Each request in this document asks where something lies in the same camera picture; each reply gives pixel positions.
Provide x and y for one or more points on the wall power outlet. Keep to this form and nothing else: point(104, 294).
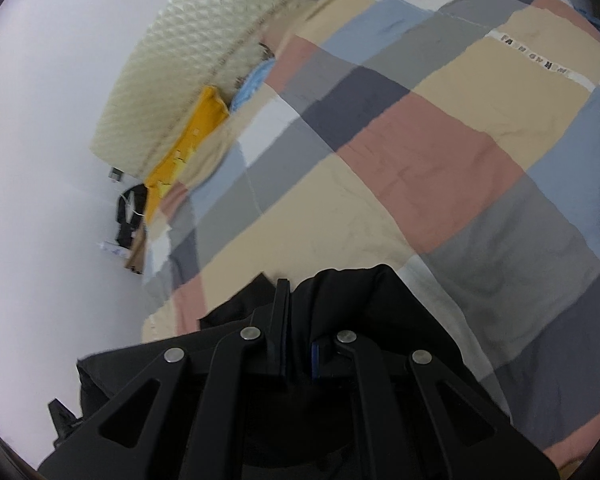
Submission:
point(115, 175)

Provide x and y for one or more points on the wooden nightstand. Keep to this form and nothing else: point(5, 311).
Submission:
point(135, 262)

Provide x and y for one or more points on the yellow crown pillow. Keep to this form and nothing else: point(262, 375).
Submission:
point(208, 113)

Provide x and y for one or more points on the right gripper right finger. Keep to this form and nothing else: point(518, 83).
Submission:
point(389, 410)

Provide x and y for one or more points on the light blue pillow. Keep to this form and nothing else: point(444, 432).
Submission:
point(251, 84)

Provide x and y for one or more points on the plaid patchwork duvet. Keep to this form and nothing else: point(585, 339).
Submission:
point(457, 141)

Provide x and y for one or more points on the cream quilted headboard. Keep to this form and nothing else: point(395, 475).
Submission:
point(190, 45)

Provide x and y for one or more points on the black bag on nightstand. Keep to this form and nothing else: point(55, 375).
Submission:
point(130, 214)

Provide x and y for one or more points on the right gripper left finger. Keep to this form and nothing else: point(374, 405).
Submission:
point(144, 407)

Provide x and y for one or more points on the white spray bottle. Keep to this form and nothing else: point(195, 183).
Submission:
point(114, 249)

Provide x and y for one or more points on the black puffer jacket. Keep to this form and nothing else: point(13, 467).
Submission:
point(376, 301)

